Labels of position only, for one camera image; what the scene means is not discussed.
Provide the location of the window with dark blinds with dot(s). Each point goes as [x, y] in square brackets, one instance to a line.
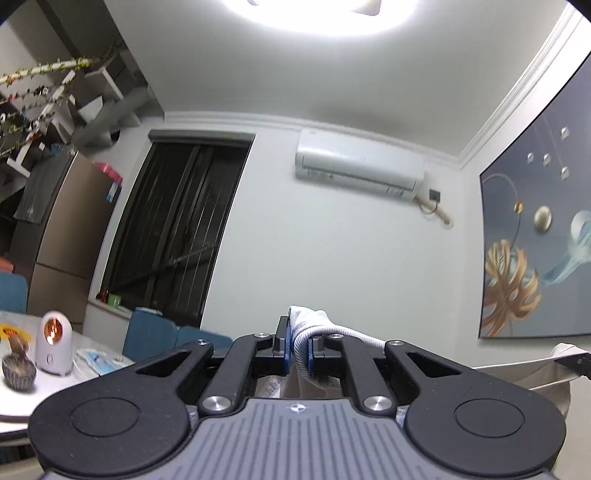
[175, 230]

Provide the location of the white garment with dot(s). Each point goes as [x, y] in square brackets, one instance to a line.
[315, 323]

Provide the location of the black wall socket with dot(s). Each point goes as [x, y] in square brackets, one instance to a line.
[435, 196]

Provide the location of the brown refrigerator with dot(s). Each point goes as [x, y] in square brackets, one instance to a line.
[69, 240]

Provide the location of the wall poster with golden leaves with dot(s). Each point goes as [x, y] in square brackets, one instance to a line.
[540, 230]

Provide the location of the white air conditioner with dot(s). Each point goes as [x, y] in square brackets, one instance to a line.
[358, 161]

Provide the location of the yellow and brown toy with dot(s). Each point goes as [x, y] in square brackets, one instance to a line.
[16, 339]

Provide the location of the blue chair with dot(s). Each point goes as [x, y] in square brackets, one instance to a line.
[11, 290]
[152, 330]

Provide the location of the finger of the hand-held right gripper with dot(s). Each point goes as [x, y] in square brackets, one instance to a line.
[575, 362]

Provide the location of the white wall shelf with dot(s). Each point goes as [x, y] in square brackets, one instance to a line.
[111, 101]

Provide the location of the decorative flower garland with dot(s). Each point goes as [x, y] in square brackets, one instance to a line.
[41, 69]

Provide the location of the pink box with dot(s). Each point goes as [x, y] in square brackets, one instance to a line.
[108, 171]

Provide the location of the round ceiling lamp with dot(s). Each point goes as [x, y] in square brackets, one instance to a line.
[318, 14]

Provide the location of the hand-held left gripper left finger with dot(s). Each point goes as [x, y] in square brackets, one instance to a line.
[286, 348]

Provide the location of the white humidifier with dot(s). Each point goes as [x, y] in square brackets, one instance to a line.
[54, 341]

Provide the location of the green box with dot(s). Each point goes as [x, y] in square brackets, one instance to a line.
[113, 300]

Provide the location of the blue plastic packet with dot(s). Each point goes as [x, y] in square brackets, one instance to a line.
[99, 361]

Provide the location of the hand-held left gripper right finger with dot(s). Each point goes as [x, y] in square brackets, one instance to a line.
[310, 356]

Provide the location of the grey hanging cloth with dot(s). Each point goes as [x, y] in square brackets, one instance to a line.
[41, 189]

